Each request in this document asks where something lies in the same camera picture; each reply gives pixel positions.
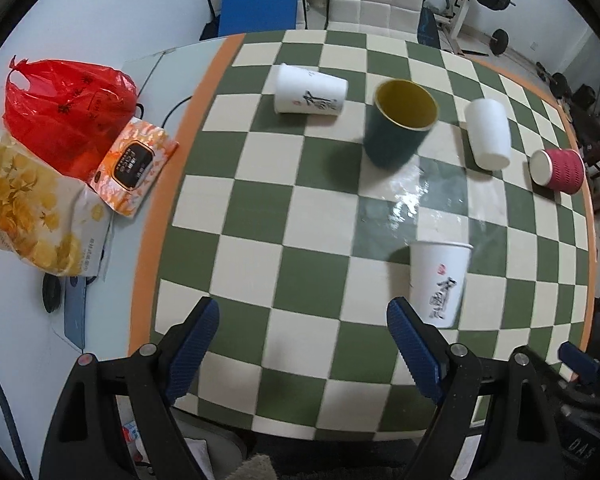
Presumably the white calligraphy paper cup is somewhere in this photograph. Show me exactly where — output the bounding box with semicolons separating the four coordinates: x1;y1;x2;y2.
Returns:
274;64;349;116
408;240;472;328

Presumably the red ribbed paper cup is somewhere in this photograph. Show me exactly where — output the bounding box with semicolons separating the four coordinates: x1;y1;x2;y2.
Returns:
529;148;585;195

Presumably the dark green yellow-lined cup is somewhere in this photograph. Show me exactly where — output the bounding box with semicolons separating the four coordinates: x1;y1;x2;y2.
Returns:
363;79;439;171

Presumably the plain white cup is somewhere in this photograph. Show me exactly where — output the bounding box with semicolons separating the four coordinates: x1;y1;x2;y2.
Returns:
465;99;512;171

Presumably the lying white calligraphy paper cup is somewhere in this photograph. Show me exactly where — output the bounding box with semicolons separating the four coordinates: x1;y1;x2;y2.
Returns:
274;64;349;116

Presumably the orange wet wipes pack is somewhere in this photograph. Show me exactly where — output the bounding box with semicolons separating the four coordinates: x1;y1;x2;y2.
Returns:
90;117;178;219

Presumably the green white checkered tablecloth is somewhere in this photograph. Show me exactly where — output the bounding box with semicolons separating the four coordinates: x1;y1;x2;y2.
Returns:
151;30;590;439

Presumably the yellow floral tissue pack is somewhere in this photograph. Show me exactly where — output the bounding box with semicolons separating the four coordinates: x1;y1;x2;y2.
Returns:
0;129;111;278

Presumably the red plastic bag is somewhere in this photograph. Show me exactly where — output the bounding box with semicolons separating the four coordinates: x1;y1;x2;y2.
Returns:
3;58;137;182

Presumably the barbell on floor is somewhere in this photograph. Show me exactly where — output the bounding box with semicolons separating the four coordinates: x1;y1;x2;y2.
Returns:
463;28;509;56

